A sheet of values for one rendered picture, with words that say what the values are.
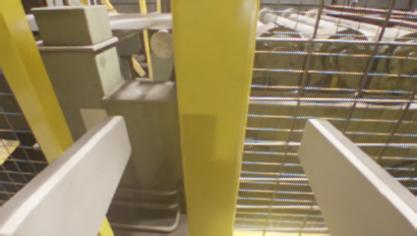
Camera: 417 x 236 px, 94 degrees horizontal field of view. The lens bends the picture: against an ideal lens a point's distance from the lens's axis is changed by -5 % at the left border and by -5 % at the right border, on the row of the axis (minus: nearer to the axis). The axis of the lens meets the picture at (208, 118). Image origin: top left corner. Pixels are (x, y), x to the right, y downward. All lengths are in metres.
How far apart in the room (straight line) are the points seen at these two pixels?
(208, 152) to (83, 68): 1.18
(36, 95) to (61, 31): 0.83
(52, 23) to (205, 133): 1.23
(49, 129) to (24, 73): 0.12
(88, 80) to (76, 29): 0.26
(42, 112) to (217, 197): 0.42
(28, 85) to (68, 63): 0.84
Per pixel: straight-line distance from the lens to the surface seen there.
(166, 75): 3.37
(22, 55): 0.50
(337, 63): 1.23
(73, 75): 1.35
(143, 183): 1.66
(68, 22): 1.28
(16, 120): 1.84
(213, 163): 0.17
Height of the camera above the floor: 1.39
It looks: 31 degrees down
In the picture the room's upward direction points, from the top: straight up
